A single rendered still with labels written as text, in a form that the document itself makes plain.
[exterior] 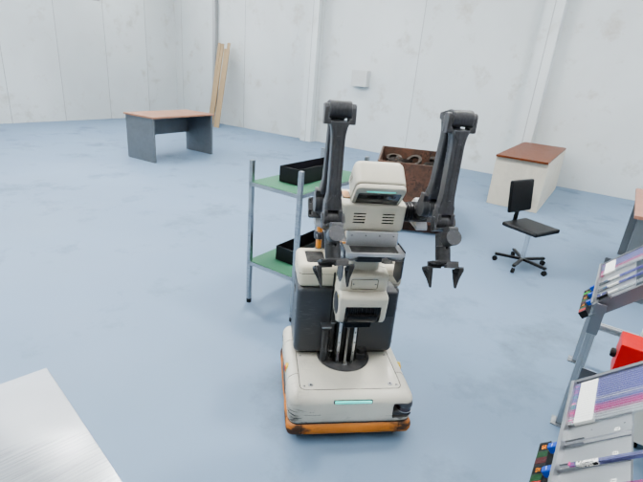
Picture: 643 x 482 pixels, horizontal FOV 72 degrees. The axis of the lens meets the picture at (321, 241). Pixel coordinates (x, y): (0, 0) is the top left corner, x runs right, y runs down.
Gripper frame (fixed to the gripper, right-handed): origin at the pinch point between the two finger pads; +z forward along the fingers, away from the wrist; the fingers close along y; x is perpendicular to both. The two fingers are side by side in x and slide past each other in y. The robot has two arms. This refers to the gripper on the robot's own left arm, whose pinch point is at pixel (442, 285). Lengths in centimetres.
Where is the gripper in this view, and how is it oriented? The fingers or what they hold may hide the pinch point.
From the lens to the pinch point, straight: 174.7
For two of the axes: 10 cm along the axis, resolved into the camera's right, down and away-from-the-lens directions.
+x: -1.1, 1.0, 9.9
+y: 9.9, 0.5, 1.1
